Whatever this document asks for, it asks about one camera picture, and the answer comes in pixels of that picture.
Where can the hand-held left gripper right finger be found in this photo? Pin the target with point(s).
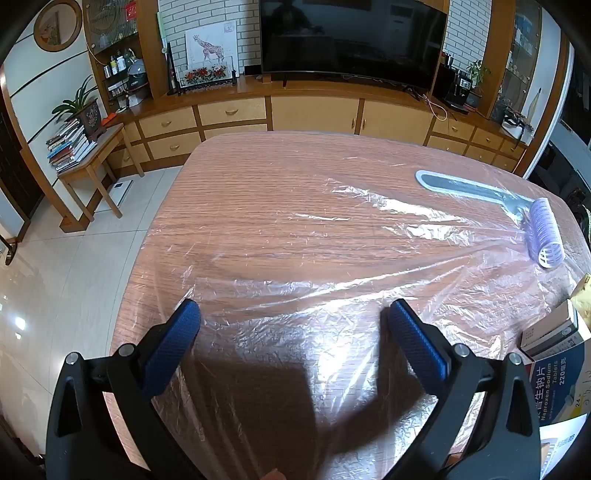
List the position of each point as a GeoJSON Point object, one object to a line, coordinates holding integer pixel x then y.
{"type": "Point", "coordinates": [418, 341]}

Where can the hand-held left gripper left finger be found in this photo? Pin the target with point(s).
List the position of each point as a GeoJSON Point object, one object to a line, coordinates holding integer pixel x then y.
{"type": "Point", "coordinates": [173, 341]}

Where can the yellow packet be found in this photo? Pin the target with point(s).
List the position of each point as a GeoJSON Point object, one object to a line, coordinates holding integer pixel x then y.
{"type": "Point", "coordinates": [584, 295]}

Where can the orange white medicine box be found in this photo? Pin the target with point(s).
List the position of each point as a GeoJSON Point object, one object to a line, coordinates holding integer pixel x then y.
{"type": "Point", "coordinates": [549, 330]}

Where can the blue white medicine box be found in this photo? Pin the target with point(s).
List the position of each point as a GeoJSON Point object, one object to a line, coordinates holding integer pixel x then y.
{"type": "Point", "coordinates": [558, 383]}

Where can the white bathroom scale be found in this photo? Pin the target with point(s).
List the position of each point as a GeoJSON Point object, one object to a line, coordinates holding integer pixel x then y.
{"type": "Point", "coordinates": [121, 194]}

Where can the clear plastic table cover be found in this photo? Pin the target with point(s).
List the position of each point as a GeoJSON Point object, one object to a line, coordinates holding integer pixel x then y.
{"type": "Point", "coordinates": [300, 230]}

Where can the white printed paper box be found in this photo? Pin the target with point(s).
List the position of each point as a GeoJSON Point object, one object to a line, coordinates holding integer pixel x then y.
{"type": "Point", "coordinates": [558, 443]}

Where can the small wooden side table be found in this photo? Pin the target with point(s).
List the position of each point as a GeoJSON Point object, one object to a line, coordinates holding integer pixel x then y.
{"type": "Point", "coordinates": [104, 143]}

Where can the stack of books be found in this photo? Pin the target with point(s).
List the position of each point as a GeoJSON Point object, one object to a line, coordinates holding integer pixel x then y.
{"type": "Point", "coordinates": [69, 147]}

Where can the dark wooden door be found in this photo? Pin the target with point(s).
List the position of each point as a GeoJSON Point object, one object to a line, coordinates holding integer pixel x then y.
{"type": "Point", "coordinates": [18, 170]}

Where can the small orange object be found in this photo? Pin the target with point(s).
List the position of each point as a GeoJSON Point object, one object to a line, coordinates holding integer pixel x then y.
{"type": "Point", "coordinates": [109, 120]}

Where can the green plant in dark pot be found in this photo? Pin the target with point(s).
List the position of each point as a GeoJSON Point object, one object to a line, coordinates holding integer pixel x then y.
{"type": "Point", "coordinates": [90, 117]}

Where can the black coffee machine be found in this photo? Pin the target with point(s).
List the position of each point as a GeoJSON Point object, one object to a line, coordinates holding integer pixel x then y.
{"type": "Point", "coordinates": [459, 85]}

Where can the dark motorcycle helmet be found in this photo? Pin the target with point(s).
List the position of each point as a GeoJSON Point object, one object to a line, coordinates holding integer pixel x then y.
{"type": "Point", "coordinates": [137, 74]}

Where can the small leafy potted plant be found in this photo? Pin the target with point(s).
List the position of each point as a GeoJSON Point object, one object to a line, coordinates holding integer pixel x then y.
{"type": "Point", "coordinates": [478, 74]}

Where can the black set-top box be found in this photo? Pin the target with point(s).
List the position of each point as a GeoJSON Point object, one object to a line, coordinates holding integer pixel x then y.
{"type": "Point", "coordinates": [251, 70]}

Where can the white bottle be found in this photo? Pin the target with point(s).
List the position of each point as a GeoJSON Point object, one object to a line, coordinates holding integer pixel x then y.
{"type": "Point", "coordinates": [122, 63]}

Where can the giraffe picture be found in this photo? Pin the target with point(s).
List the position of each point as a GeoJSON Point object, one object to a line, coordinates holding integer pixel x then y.
{"type": "Point", "coordinates": [210, 46]}

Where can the black flat television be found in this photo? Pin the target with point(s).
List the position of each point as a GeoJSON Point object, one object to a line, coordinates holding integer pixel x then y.
{"type": "Point", "coordinates": [351, 41]}

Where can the wooden wall cabinet unit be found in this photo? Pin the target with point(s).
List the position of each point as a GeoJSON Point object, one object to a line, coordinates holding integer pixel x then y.
{"type": "Point", "coordinates": [314, 113]}

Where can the red flower glass frame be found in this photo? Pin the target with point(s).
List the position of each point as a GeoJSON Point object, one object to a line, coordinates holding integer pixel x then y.
{"type": "Point", "coordinates": [203, 74]}

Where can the round wooden wall plaque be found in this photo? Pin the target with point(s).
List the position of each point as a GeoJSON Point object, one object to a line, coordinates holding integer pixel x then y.
{"type": "Point", "coordinates": [55, 27]}

